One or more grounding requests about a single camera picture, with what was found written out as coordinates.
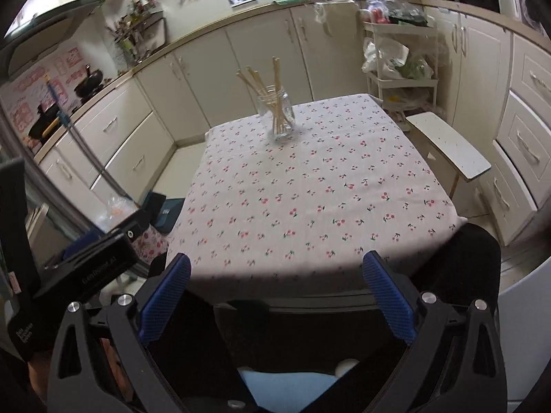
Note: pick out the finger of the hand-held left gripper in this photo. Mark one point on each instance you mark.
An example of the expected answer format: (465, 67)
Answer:
(84, 243)
(129, 226)

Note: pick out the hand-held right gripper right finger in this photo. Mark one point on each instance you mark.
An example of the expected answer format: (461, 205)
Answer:
(387, 297)

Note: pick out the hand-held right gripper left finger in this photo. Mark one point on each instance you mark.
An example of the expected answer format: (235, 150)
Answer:
(165, 297)

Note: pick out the clear glass jar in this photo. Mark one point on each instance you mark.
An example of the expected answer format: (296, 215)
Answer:
(284, 131)

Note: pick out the bunch of wooden chopsticks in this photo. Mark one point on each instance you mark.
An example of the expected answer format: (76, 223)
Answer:
(275, 77)

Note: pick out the person's left hand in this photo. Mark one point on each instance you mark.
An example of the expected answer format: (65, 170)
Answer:
(38, 374)

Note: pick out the clear plastic bag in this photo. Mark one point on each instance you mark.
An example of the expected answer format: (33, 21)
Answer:
(114, 213)

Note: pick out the printed waste bin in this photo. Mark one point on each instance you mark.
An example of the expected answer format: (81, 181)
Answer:
(150, 245)

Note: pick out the dark teal dustpan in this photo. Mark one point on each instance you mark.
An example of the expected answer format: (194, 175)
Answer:
(165, 215)

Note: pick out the light blue cloth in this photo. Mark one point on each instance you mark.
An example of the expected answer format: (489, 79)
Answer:
(284, 387)

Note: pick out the white appliance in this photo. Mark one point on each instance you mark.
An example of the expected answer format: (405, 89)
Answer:
(525, 331)

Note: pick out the cherry print tablecloth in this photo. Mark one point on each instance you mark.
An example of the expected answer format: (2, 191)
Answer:
(301, 180)

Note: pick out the black wok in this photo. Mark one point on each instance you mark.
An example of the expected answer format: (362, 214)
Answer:
(90, 81)

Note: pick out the white stool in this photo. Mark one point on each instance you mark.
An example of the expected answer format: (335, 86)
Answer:
(452, 146)

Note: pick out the steel range hood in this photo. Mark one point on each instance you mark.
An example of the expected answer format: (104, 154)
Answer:
(47, 38)

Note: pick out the white rolling cart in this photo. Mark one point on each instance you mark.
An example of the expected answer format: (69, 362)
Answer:
(400, 90)

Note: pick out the cream kitchen base cabinets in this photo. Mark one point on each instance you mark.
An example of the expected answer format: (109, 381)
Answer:
(258, 60)

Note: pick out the white plastic bag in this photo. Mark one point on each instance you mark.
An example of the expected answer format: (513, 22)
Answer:
(385, 58)

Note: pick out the small hanging plastic bag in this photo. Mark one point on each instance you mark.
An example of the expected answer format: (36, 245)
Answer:
(327, 17)

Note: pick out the pink wall poster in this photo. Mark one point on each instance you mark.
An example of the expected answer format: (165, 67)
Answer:
(34, 81)

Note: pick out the wall utensil rack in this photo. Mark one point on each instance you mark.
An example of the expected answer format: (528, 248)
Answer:
(135, 30)

